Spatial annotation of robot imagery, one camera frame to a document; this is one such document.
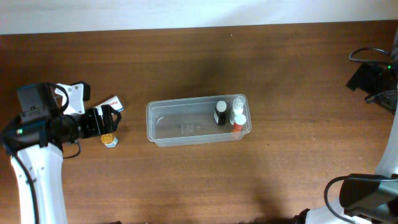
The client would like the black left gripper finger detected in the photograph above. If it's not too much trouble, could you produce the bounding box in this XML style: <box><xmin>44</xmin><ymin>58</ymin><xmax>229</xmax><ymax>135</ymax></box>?
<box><xmin>101</xmin><ymin>119</ymin><xmax>120</xmax><ymax>135</ymax></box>
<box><xmin>101</xmin><ymin>105</ymin><xmax>122</xmax><ymax>120</ymax></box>

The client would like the white Panadol box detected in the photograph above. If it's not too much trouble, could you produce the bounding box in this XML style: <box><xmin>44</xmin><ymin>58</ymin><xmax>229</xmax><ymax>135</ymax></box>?
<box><xmin>95</xmin><ymin>96</ymin><xmax>124</xmax><ymax>116</ymax></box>

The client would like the dark bottle white cap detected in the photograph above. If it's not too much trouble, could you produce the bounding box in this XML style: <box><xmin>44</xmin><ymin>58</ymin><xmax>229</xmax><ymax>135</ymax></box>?
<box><xmin>214</xmin><ymin>101</ymin><xmax>227</xmax><ymax>125</ymax></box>

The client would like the orange vitamin tube white cap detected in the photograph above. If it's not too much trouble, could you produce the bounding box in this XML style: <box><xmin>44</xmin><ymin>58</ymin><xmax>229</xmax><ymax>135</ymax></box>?
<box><xmin>232</xmin><ymin>114</ymin><xmax>247</xmax><ymax>133</ymax></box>

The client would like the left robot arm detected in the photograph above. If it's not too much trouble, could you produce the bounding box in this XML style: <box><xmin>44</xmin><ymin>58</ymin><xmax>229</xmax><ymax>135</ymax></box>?
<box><xmin>1</xmin><ymin>82</ymin><xmax>124</xmax><ymax>223</ymax></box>

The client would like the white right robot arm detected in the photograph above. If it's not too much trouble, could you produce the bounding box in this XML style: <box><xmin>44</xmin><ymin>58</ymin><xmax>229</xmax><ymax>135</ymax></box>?
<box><xmin>292</xmin><ymin>42</ymin><xmax>397</xmax><ymax>224</ymax></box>

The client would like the clear plastic container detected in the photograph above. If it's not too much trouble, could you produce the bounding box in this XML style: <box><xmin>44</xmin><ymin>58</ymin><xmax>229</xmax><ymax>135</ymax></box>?
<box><xmin>146</xmin><ymin>94</ymin><xmax>252</xmax><ymax>147</ymax></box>

